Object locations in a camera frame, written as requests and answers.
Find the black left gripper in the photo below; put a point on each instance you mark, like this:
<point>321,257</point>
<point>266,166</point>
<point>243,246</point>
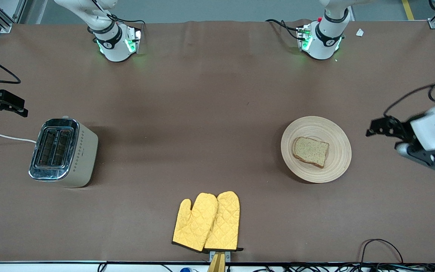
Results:
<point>399,129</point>

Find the round wooden plate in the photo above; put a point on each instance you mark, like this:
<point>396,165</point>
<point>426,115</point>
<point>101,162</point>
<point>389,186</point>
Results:
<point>338,158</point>

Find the brown toast slice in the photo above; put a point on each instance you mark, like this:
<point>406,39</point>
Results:
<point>311,152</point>

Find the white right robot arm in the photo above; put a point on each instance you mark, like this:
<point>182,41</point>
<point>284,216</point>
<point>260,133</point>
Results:
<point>115,49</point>

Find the beige chrome two-slot toaster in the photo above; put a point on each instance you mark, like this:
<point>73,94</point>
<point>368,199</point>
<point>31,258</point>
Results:
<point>77,158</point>

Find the small white paper scrap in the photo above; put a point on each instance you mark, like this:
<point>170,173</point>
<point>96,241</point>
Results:
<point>360,32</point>

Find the yellow floor tape strip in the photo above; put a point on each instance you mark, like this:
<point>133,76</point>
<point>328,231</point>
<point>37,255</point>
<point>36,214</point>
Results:
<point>407,8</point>

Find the brown table cover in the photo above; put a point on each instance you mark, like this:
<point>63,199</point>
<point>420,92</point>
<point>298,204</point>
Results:
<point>202,132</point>

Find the yellow quilted oven mitt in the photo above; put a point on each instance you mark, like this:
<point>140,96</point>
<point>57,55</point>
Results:
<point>195,223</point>
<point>225,223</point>

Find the yellow wooden stick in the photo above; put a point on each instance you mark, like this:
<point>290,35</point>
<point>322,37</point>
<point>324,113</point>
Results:
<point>217,264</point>

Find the small blue object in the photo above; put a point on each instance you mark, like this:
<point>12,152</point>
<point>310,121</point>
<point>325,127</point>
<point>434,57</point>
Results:
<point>185,269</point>

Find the grey metal bracket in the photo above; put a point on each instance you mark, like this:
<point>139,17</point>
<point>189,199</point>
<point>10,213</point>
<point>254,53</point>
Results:
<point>228,256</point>

